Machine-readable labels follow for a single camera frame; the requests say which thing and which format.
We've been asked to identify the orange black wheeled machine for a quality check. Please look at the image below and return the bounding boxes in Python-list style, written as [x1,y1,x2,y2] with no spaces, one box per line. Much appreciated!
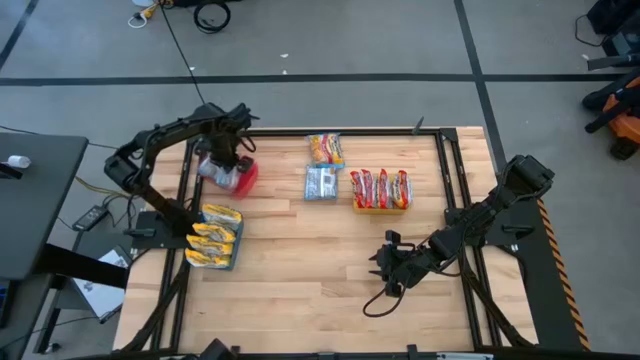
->
[581,69,640,162]

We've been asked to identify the pink plastic bin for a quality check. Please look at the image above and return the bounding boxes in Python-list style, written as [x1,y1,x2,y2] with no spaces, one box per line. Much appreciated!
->
[198,153,260,200]

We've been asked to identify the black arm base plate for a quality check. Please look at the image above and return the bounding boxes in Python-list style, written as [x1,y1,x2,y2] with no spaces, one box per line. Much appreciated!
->
[130,209,201,251]

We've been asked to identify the yellow floor cable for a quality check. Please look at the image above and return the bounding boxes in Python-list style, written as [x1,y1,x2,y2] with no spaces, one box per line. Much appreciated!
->
[74,177,124,199]

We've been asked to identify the long black floor cable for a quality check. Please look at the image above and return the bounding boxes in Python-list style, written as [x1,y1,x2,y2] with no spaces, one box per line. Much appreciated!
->
[158,4,207,105]

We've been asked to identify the yellow plastic bin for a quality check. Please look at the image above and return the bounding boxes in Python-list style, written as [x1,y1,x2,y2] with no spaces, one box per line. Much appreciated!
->
[351,197,409,216]

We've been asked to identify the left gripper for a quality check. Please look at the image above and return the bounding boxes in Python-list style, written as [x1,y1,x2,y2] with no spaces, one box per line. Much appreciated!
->
[207,119,256,175]

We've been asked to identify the black aluminium table frame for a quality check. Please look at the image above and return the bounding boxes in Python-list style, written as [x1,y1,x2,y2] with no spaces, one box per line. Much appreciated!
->
[119,127,541,360]

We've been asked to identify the coiled black cable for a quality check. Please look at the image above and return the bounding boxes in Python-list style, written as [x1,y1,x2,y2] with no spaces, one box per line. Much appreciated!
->
[193,1,233,35]

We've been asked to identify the white paper booklet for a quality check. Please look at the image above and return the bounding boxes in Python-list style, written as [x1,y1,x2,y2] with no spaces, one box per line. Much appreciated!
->
[72,248,126,320]

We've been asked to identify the red orange ramen noodle pack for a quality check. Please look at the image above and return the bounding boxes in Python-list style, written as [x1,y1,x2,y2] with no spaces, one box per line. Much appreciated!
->
[374,168,393,210]
[360,168,377,209]
[390,169,415,210]
[306,132,346,170]
[348,169,364,209]

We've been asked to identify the black base plate hazard stripes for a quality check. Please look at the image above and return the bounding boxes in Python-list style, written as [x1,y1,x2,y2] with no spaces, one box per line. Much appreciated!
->
[443,172,592,352]

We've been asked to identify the black equipment pile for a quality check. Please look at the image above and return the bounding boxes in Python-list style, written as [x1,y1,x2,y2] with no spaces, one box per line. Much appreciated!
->
[573,0,640,71]

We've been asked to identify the dark grey desk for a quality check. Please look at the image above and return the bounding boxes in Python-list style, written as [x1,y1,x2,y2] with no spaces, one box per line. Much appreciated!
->
[0,132,130,356]

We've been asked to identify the teal plastic bin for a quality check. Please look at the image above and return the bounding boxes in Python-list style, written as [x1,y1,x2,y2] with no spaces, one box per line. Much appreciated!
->
[185,202,246,272]

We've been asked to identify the black power adapter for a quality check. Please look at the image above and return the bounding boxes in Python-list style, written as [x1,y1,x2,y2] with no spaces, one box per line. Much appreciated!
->
[71,203,110,233]

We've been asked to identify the white yellow extension cord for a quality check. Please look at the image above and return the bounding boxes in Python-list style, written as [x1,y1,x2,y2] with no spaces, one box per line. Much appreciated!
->
[127,0,166,30]

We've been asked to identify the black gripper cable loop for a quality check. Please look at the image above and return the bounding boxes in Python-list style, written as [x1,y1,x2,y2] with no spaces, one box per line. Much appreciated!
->
[362,284,409,319]

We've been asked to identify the white label strip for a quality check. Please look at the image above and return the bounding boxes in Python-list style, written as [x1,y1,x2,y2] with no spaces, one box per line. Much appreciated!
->
[436,352,495,360]

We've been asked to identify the yellow creamy chicken ramen pack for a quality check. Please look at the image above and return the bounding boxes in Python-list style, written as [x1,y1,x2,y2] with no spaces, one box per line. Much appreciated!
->
[185,233,235,257]
[183,247,233,270]
[192,222,237,245]
[201,203,245,230]

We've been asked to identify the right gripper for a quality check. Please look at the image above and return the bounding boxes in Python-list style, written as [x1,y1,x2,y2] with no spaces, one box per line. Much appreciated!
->
[368,230,441,297]

